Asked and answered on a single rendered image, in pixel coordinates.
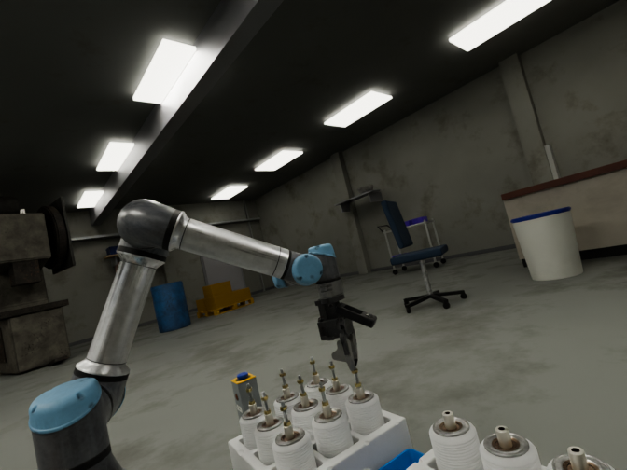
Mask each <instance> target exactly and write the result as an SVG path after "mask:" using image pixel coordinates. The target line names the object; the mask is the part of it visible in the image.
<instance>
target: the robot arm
mask: <svg viewBox="0 0 627 470"><path fill-rule="evenodd" d="M117 228H118V233H119V235H120V236H121V239H120V241H119V244H118V249H117V253H118V256H119V258H120V262H119V265H118V269H117V272H116V275H115V278H114V281H113V283H112V285H111V288H110V291H109V294H108V297H107V300H106V303H105V305H104V309H103V312H102V315H101V318H100V321H99V323H98V325H97V328H96V331H95V334H94V337H93V340H92V342H91V346H90V349H89V352H88V355H87V357H86V358H85V359H84V360H82V361H80V362H79V363H77V364H76V367H75V370H74V372H73V375H72V378H71V380H70V381H68V382H66V383H63V384H61V385H58V386H56V387H54V388H52V390H49V391H46V392H44V393H43V394H41V395H40V396H39V397H37V398H36V399H35V400H34V401H33V402H32V404H31V406H30V407H29V421H28V424H29V428H30V430H31V432H32V438H33V443H34V448H35V458H36V463H37V469H38V470H123V469H122V467H121V466H120V464H119V463H118V461H117V459H116V458H115V456H114V455H113V453H112V449H111V445H110V439H109V434H108V430H107V423H108V422H109V421H110V419H111V418H112V417H113V416H114V415H115V414H116V412H117V411H118V410H119V408H120V406H121V405H122V402H123V400H124V397H125V393H126V386H125V385H126V382H127V379H128V377H129V374H130V369H129V368H128V366H127V365H126V361H127V358H128V355H129V352H130V349H131V347H132V341H133V338H134V335H135V332H136V329H137V326H138V324H139V321H140V318H141V315H142V312H143V309H144V306H145V304H146V299H147V295H148V292H149V289H150V286H151V284H152V281H153V278H154V275H155V272H156V269H157V268H158V267H160V266H161V265H163V264H165V261H166V258H167V255H168V253H169V251H173V250H174V249H179V250H183V251H186V252H190V253H192V254H196V255H199V256H205V257H208V258H212V259H214V260H218V261H221V262H225V263H228V264H231V265H234V266H237V267H241V268H244V269H248V270H253V271H256V272H259V273H263V274H266V275H270V276H271V277H272V280H273V283H274V285H275V287H276V288H284V287H285V288H287V287H289V286H291V285H303V286H308V285H311V284H314V283H316V287H317V291H318V295H319V297H320V298H321V299H318V300H317V301H315V302H314V303H315V306H318V310H319V313H320V317H319V318H318V323H317V325H318V329H319V333H320V338H321V340H327V341H329V340H334V339H338V338H340V339H338V340H337V350H336V351H335V352H333V353H332V354H331V356H332V359H333V360H336V361H342V362H346V363H347V365H348V367H349V368H350V370H351V371H353V370H354V367H355V366H356V365H357V362H358V352H357V343H356V337H355V330H354V327H353V322H352V321H355V322H357V323H360V324H362V325H365V326H367V327H370V328H373V327H374V325H375V323H376V320H377V316H375V315H372V314H370V313H367V312H365V311H362V310H360V309H357V308H355V307H352V306H350V305H347V304H345V303H342V302H341V303H340V302H339V300H342V299H344V298H345V297H344V294H343V292H344V290H343V286H342V282H341V275H340V272H339V268H338V264H337V260H336V258H337V257H336V256H335V252H334V249H333V247H332V245H331V244H330V243H326V244H321V245H317V246H314V247H310V248H309V249H308V252H309V253H308V254H300V253H297V252H294V251H290V250H288V249H285V248H282V247H279V246H276V245H273V244H270V243H267V242H262V241H259V240H256V239H253V238H250V237H247V236H244V235H241V234H238V233H235V232H232V231H229V230H226V229H223V228H218V227H215V226H212V225H209V224H206V223H203V222H201V221H197V220H194V219H191V218H188V217H187V216H186V214H185V212H183V211H180V210H177V209H175V208H172V207H169V206H167V205H164V204H161V203H159V202H156V201H154V200H145V199H143V200H134V201H132V202H130V203H128V204H127V205H125V206H124V207H123V208H122V209H121V211H120V212H119V214H118V219H117ZM332 305H333V306H332ZM320 318H321V319H320Z"/></svg>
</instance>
